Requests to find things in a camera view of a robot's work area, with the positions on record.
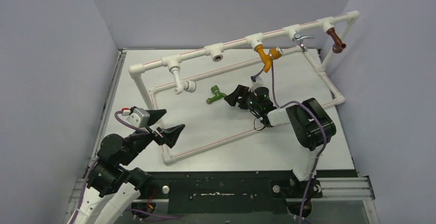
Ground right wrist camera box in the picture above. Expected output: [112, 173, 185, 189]
[249, 76, 264, 92]

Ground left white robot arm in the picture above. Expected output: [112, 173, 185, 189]
[68, 106, 186, 223]

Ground orange plastic faucet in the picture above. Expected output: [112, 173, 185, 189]
[254, 45, 283, 72]

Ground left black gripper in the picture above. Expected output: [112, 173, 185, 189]
[121, 109, 185, 165]

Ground chrome metal faucet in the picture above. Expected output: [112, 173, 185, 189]
[292, 32, 315, 53]

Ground green plastic faucet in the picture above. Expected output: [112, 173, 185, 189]
[206, 85, 227, 105]

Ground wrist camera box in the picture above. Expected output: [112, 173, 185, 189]
[121, 106, 149, 128]
[249, 76, 264, 92]

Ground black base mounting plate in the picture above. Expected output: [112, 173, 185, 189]
[129, 170, 358, 215]

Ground brown plastic faucet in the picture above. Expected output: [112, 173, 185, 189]
[326, 27, 347, 54]

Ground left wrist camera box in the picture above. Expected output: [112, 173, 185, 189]
[121, 106, 149, 128]

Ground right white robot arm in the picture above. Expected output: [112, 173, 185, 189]
[224, 85, 337, 197]

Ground white PVC pipe frame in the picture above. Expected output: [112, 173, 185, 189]
[128, 10, 360, 166]

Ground white plastic faucet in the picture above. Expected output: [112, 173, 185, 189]
[170, 67, 197, 95]

